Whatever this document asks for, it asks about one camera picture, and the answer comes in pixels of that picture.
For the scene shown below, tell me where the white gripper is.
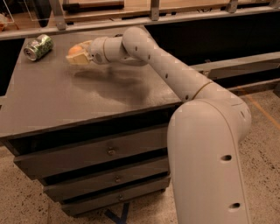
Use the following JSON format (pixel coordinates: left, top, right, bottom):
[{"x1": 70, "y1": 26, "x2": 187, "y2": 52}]
[{"x1": 66, "y1": 37, "x2": 108, "y2": 65}]

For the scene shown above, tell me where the orange fruit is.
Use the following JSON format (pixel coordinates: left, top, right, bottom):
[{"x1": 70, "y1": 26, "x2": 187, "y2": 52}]
[{"x1": 68, "y1": 45, "x2": 83, "y2": 56}]

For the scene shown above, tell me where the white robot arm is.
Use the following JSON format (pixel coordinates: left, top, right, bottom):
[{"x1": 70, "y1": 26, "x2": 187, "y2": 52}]
[{"x1": 66, "y1": 27, "x2": 252, "y2": 224}]

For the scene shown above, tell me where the green soda can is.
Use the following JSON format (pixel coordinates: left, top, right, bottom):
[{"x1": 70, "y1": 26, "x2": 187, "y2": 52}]
[{"x1": 24, "y1": 34, "x2": 53, "y2": 61}]

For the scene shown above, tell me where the grey metal railing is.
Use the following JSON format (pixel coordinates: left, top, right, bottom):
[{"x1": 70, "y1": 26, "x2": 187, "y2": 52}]
[{"x1": 0, "y1": 0, "x2": 280, "y2": 40}]

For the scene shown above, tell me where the grey drawer cabinet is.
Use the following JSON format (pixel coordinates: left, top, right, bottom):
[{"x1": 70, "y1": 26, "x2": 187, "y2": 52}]
[{"x1": 0, "y1": 31, "x2": 180, "y2": 206}]

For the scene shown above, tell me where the top grey drawer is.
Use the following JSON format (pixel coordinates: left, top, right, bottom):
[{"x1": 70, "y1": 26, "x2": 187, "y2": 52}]
[{"x1": 14, "y1": 126, "x2": 167, "y2": 179}]

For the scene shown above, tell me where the grey drawer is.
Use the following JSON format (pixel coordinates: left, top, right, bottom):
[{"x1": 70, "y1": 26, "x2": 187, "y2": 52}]
[
  {"x1": 44, "y1": 156, "x2": 169, "y2": 202},
  {"x1": 61, "y1": 176, "x2": 170, "y2": 216},
  {"x1": 14, "y1": 126, "x2": 167, "y2": 179}
]

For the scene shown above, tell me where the middle grey drawer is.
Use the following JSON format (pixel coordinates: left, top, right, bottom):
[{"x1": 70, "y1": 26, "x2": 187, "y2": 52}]
[{"x1": 44, "y1": 156, "x2": 169, "y2": 202}]

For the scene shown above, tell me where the bottom grey drawer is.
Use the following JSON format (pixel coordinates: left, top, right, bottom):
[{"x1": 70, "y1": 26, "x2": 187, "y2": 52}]
[{"x1": 61, "y1": 176, "x2": 170, "y2": 216}]

